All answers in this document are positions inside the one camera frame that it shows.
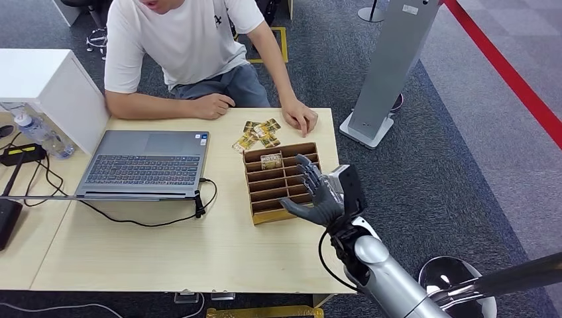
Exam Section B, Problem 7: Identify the black office chair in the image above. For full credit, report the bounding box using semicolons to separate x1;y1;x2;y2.
59;0;109;61

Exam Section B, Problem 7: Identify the black power adapter yellow label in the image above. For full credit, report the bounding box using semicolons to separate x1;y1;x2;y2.
0;142;48;167

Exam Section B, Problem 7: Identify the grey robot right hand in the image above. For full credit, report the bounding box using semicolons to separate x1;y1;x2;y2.
278;153;348;228

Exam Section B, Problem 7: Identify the thin black rod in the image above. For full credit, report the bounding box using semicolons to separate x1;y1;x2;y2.
1;151;27;198

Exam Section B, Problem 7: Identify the wooden table leg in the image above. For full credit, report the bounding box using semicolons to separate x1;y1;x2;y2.
311;293;337;309

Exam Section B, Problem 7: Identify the black box device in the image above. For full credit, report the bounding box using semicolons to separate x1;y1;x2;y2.
0;198;24;252

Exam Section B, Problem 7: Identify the clear plastic water bottle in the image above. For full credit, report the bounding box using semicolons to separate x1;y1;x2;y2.
0;102;76;160

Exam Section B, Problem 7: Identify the grey laptop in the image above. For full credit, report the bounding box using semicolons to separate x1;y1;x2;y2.
0;129;211;203

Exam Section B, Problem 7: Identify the red barrier belt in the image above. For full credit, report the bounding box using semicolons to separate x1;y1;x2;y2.
441;0;562;151

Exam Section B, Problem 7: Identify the wooden card organizer box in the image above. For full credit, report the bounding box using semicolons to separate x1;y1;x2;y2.
242;141;325;227

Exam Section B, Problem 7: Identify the yellow floor tape strip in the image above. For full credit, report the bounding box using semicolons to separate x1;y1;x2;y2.
205;305;325;318

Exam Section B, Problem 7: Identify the white furniture piece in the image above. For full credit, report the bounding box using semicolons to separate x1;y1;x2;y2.
52;0;83;27

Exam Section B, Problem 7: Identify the grey round stand base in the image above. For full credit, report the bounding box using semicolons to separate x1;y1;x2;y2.
357;0;391;24

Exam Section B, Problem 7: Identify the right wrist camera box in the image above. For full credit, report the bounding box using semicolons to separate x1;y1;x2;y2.
327;164;368;217

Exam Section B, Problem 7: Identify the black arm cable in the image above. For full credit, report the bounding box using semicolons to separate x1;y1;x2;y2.
317;228;362;293

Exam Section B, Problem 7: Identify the grey standing kiosk panel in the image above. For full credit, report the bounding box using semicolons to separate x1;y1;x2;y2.
338;0;443;150

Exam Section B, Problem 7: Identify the black cable clip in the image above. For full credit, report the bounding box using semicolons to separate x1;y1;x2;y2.
194;189;207;219

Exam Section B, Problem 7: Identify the white floor cable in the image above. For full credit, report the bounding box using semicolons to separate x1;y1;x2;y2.
0;292;206;318

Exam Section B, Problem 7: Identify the black background object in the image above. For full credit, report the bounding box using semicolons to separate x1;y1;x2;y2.
253;0;283;27

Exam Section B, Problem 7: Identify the white desk cabinet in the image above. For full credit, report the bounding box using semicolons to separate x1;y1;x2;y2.
0;48;111;155

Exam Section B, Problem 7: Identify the person's right hand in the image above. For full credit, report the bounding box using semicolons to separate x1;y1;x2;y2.
188;93;237;121

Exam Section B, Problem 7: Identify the person's left hand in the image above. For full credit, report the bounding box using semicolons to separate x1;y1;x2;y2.
280;97;319;138

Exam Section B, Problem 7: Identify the person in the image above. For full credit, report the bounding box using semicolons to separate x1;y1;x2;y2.
104;0;319;138

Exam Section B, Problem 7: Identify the black laptop power cable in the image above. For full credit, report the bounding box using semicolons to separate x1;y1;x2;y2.
23;153;219;229

